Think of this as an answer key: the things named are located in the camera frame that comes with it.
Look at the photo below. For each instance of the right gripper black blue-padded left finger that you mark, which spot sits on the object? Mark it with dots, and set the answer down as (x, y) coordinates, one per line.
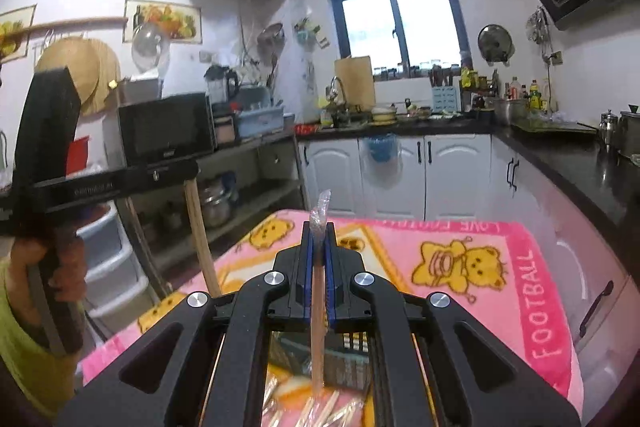
(204, 363)

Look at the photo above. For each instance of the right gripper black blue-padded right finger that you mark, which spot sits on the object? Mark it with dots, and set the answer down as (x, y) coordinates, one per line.
(433, 363)

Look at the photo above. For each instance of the wooden chopsticks pair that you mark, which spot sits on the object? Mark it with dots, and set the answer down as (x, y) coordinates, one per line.
(317, 224)

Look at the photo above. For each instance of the green sleeve forearm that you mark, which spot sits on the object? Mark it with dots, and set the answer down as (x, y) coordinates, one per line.
(35, 384)

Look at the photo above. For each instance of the white lower kitchen cabinets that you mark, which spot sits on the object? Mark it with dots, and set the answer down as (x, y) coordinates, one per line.
(581, 206)

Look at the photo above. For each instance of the left hand on gripper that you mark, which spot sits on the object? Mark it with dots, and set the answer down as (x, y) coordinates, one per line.
(63, 268)

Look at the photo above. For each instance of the dark green utensil basket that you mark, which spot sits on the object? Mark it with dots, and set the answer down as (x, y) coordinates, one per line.
(346, 359)

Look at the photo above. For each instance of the white plastic drawer unit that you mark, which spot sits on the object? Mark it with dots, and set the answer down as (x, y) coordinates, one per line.
(118, 291)

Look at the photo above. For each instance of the pink teddy bear blanket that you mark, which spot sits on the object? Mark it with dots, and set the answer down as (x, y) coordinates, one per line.
(495, 270)

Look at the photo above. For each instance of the round bamboo board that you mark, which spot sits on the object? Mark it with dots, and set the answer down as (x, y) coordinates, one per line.
(92, 64)

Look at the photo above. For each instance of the black microwave oven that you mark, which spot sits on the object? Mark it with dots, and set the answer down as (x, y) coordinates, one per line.
(165, 129)

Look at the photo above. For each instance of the steel pot on shelf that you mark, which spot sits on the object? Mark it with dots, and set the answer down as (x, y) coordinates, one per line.
(217, 200)

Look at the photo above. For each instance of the glass pot lid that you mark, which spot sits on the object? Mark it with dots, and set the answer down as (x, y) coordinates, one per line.
(150, 47)

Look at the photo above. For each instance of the metal storage shelf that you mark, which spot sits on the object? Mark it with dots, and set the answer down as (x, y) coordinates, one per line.
(261, 175)

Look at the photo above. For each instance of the black blender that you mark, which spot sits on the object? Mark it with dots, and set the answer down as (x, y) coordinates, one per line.
(222, 82)

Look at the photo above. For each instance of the blue plastic bag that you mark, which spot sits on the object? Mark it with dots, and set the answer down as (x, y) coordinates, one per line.
(382, 149)

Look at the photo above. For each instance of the light blue knife block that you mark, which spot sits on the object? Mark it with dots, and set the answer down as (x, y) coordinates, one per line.
(445, 99)

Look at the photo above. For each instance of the wooden cutting board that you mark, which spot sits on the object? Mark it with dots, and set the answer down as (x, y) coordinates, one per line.
(357, 81)

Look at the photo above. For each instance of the steel kettle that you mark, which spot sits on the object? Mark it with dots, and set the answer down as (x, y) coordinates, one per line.
(607, 130)

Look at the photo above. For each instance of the hanging pot lid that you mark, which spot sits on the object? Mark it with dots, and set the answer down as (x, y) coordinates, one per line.
(495, 44)

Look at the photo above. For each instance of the blue framed window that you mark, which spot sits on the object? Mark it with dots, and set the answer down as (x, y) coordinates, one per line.
(402, 37)

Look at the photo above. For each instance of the fruit picture on wall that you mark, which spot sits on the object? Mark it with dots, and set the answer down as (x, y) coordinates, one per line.
(181, 23)

